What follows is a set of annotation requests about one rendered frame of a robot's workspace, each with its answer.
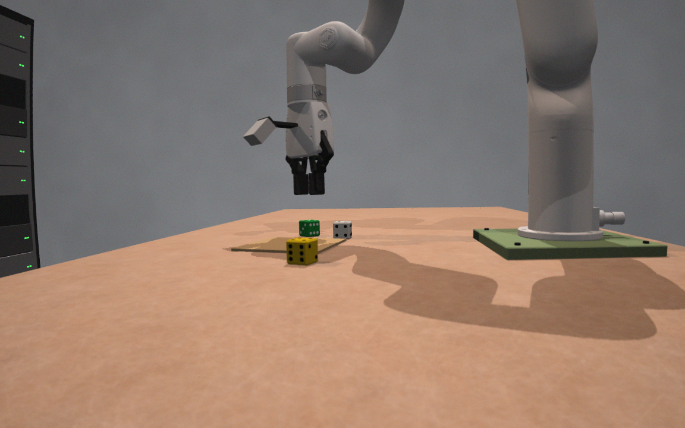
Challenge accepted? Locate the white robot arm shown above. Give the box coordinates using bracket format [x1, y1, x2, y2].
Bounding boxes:
[287, 0, 626, 241]

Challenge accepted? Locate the yellow die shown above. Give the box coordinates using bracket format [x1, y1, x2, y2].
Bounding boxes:
[286, 238, 318, 266]

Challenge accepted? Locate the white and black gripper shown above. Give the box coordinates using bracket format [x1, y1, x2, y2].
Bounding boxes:
[285, 99, 334, 195]

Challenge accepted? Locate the white die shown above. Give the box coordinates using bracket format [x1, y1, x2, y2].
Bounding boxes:
[333, 221, 352, 239]

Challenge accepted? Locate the tan square mat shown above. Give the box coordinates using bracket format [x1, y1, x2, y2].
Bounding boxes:
[231, 237, 346, 254]

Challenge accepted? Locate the green die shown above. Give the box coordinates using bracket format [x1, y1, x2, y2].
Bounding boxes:
[299, 219, 320, 237]

